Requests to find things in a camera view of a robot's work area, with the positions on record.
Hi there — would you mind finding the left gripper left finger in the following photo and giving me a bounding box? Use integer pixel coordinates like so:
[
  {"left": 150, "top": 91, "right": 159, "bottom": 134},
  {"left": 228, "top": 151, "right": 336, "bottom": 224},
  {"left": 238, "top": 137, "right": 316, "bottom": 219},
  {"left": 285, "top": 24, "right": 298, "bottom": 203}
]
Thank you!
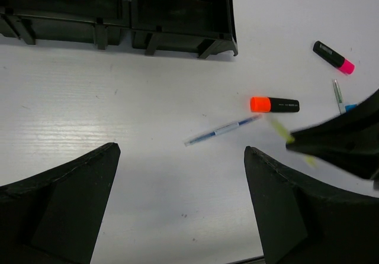
[{"left": 1, "top": 143, "right": 121, "bottom": 263}]

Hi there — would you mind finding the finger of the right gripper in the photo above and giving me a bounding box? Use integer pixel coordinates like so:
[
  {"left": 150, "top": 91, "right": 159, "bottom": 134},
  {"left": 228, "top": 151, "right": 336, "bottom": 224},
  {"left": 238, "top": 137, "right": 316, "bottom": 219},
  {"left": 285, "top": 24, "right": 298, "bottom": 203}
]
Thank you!
[{"left": 286, "top": 92, "right": 378, "bottom": 180}]

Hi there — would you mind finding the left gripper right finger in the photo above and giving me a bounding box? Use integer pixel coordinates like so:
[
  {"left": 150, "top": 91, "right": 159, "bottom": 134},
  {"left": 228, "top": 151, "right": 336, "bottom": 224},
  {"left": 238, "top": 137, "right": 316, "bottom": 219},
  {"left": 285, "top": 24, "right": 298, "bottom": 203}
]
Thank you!
[{"left": 244, "top": 147, "right": 378, "bottom": 263}]

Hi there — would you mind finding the yellow thin pen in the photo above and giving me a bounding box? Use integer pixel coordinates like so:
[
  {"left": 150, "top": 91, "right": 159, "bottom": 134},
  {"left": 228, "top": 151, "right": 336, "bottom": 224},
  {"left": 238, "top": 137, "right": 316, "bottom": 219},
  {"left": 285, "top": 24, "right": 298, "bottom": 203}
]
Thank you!
[{"left": 266, "top": 115, "right": 317, "bottom": 169}]

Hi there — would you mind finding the blue ballpoint pen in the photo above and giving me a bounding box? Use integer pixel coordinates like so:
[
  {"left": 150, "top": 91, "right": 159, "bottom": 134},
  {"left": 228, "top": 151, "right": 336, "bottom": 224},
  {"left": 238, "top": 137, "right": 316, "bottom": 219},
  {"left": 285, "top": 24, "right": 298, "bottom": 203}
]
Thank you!
[{"left": 184, "top": 114, "right": 262, "bottom": 147}]

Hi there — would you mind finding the blue highlighter marker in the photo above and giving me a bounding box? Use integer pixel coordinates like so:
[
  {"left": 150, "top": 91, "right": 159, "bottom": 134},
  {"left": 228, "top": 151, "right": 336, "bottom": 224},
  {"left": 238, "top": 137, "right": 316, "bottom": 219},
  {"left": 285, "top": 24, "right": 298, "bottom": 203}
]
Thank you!
[{"left": 345, "top": 104, "right": 357, "bottom": 112}]

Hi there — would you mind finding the pink highlighter marker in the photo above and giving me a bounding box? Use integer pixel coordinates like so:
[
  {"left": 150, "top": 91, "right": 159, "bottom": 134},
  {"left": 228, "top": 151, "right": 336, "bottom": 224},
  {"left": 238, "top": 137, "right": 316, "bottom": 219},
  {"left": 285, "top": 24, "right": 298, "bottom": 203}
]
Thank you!
[{"left": 313, "top": 41, "right": 355, "bottom": 75}]

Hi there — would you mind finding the orange highlighter marker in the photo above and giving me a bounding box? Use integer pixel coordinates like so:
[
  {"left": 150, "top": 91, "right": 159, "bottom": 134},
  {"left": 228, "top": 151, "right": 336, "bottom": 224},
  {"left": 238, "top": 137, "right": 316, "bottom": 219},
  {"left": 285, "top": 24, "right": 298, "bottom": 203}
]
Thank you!
[{"left": 250, "top": 96, "right": 300, "bottom": 113}]

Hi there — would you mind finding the black four-compartment organizer tray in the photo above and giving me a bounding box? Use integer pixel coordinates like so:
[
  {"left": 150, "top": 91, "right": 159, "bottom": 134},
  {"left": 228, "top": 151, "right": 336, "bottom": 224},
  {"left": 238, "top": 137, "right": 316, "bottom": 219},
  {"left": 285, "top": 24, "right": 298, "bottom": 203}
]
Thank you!
[{"left": 1, "top": 0, "right": 238, "bottom": 59}]

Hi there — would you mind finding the metal mounting rail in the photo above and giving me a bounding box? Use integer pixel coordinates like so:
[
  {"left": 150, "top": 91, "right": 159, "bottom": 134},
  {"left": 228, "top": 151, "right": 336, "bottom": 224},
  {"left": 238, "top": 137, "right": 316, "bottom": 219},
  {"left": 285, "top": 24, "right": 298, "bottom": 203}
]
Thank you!
[{"left": 228, "top": 256, "right": 265, "bottom": 264}]

